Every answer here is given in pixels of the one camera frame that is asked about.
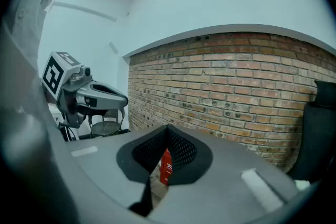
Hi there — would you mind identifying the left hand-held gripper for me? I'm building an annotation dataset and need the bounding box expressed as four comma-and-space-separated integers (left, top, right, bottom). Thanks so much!
41, 51, 129, 129

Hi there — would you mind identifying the person's light shirt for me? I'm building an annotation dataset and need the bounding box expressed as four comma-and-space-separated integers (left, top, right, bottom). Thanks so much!
2, 0, 73, 69

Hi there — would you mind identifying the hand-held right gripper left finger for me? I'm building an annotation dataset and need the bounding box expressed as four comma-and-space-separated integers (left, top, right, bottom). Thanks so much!
65, 124, 169, 210

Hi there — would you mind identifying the dark wicker chair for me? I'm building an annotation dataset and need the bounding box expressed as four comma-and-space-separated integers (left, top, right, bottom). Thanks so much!
88, 108, 126, 137

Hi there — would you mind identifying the red fire cabinet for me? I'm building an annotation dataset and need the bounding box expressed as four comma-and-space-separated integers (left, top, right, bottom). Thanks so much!
159, 148, 173, 187

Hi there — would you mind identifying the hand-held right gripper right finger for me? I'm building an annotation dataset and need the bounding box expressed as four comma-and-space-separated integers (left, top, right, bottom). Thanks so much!
146, 124, 300, 224

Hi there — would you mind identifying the black office chair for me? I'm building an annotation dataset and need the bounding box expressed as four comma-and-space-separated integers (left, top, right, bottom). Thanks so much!
287, 80, 336, 183

